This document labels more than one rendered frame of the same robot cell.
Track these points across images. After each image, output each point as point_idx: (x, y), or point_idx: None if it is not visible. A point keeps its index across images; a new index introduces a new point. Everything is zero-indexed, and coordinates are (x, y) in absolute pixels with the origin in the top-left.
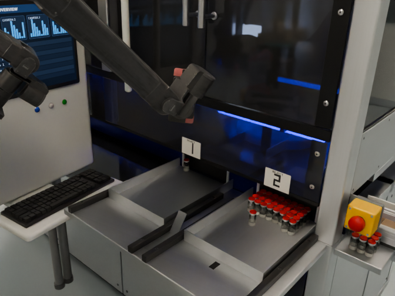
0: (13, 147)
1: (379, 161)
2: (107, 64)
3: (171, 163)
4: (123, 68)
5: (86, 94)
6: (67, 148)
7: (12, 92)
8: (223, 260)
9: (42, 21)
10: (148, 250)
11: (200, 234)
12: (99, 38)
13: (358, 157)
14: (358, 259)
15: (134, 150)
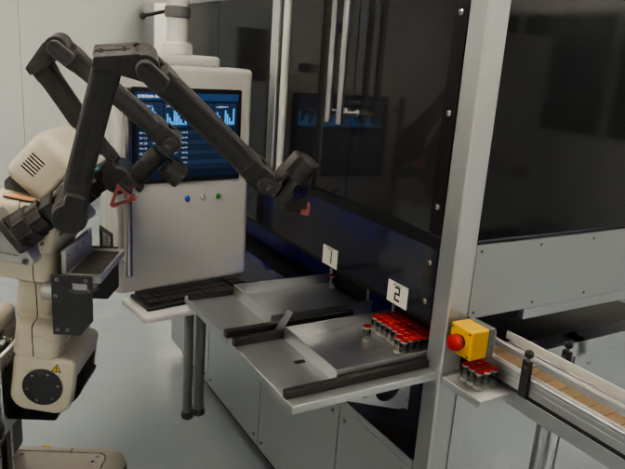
0: (156, 232)
1: (532, 295)
2: (204, 137)
3: (316, 277)
4: (219, 142)
5: (245, 193)
6: (214, 247)
7: (153, 169)
8: (310, 358)
9: None
10: None
11: (303, 338)
12: (196, 114)
13: (475, 273)
14: (460, 390)
15: (290, 264)
